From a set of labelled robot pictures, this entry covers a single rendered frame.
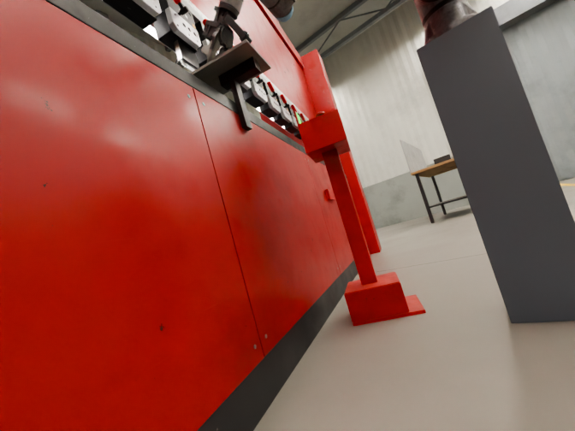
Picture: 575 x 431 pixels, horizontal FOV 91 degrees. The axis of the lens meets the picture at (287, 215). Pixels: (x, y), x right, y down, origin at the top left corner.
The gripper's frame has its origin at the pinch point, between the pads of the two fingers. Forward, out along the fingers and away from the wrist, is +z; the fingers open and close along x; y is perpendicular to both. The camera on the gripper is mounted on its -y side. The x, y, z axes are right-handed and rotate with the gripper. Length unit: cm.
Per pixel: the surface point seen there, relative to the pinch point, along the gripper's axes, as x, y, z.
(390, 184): -781, -28, -35
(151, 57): 38.8, -16.6, 12.5
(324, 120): -16.1, -41.4, 3.3
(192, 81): 25.4, -16.4, 12.2
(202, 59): -9.7, 16.6, -4.3
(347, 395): 26, -85, 66
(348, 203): -23, -61, 29
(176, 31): 8.7, 13.4, -5.7
